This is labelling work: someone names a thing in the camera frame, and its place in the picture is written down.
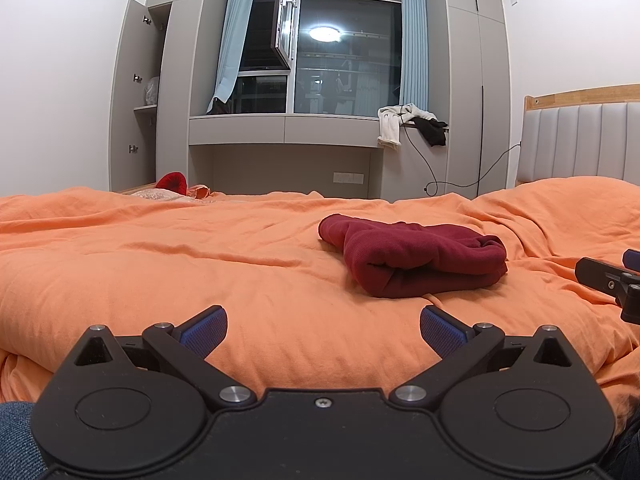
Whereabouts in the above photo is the patterned bed sheet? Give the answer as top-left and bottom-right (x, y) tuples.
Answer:
(131, 187), (202, 202)

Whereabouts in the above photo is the grey padded wooden headboard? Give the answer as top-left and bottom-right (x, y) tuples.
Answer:
(515, 83), (640, 188)

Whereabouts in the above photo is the person's left leg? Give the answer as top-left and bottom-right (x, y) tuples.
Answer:
(0, 401), (48, 480)

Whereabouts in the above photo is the black garment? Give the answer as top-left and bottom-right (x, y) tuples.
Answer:
(411, 118), (449, 148)

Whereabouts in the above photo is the orange blanket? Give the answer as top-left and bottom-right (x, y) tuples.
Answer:
(0, 176), (640, 431)

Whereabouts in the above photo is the grey wardrobe with open door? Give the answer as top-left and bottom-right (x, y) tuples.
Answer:
(109, 0), (232, 194)

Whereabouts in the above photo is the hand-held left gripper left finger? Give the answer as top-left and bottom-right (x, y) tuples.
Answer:
(62, 305), (256, 411)

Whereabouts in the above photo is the grey closed wardrobe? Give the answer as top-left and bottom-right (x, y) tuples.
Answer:
(440, 0), (512, 196)

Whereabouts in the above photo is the large window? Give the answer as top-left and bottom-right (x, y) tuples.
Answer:
(237, 0), (403, 119)

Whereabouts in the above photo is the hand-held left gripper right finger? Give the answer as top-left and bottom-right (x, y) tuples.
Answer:
(389, 305), (583, 411)

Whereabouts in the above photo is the person's leg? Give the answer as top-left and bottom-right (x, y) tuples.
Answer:
(0, 401), (48, 480)
(606, 410), (640, 480)

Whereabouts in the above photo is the open window sash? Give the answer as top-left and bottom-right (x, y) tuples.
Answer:
(270, 0), (300, 69)

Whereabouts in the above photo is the light blue curtain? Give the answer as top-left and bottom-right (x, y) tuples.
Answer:
(207, 0), (257, 114)
(399, 0), (430, 111)

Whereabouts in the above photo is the red cloth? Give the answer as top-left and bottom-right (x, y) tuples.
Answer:
(155, 172), (189, 194)

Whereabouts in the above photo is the black cable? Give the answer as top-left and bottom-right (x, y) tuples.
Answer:
(403, 125), (522, 197)

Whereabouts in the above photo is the grey window sill cabinet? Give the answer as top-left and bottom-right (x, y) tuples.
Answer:
(188, 114), (451, 149)

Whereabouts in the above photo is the white garment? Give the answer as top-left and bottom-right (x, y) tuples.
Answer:
(377, 103), (437, 150)

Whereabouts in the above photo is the person's right leg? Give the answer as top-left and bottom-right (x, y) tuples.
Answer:
(606, 410), (640, 480)

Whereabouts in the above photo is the dark red sweater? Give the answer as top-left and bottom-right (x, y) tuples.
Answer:
(318, 213), (509, 299)

